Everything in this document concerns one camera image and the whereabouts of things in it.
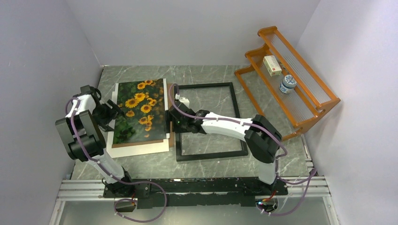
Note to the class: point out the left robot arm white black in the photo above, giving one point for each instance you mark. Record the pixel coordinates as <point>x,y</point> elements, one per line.
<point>87,117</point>

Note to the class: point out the sunflower photo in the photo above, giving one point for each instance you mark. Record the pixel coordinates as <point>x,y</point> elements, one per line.
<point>141,111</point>

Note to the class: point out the blue white ceramic jar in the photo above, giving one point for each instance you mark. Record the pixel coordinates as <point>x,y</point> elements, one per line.
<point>287,84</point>

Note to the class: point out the black picture frame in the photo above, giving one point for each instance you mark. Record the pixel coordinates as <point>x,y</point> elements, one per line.
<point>206,122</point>

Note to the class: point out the aluminium rail profile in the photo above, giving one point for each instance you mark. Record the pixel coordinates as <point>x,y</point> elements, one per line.
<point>95,190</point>

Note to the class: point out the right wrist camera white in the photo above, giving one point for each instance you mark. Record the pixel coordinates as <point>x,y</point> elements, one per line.
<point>182,100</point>

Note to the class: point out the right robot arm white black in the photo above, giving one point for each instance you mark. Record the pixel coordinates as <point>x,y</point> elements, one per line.
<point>260,136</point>

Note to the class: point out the orange wooden rack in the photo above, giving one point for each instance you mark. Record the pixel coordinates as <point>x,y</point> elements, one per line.
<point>302,95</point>

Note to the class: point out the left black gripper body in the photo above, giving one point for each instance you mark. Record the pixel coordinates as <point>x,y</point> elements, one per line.
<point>103,115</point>

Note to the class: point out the white mat board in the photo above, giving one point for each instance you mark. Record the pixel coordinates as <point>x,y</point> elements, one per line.
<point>136,150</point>

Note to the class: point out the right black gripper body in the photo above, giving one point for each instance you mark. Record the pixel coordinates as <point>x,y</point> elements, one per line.
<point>177,127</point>

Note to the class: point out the white red carton box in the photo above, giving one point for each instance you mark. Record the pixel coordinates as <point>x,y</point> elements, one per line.
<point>272,65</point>

